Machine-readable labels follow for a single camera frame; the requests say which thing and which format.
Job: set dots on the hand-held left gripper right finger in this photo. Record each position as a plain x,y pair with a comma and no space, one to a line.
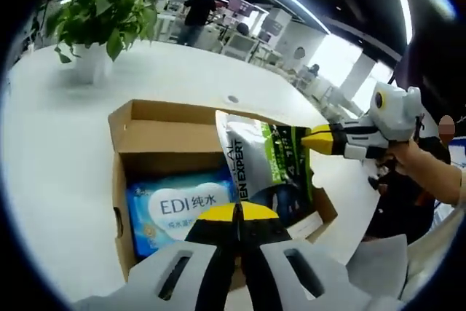
342,293

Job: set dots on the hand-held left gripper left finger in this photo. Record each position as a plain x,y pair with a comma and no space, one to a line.
142,289

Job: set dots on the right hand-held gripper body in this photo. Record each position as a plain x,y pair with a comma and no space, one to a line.
395,114

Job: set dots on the silver green soft pouch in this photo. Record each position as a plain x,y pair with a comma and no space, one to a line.
255,150

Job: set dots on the blue white wet wipes pack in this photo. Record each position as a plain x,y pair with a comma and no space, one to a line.
171,216

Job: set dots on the brown cardboard shoe box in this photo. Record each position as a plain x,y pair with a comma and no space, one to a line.
164,140

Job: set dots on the person's right hand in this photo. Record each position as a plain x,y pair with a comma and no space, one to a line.
402,160

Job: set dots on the grey mesh office chair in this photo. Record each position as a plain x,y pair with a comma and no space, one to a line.
378,256

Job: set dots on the beige padded cloth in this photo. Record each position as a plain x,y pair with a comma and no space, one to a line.
433,252

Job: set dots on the round table grommet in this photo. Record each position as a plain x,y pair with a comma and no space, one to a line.
233,99

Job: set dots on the white office chair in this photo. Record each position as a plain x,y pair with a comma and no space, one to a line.
240,45

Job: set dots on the purple screen monitor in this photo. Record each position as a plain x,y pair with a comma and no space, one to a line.
240,5

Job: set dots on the potted green plant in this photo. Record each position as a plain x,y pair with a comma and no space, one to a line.
105,8

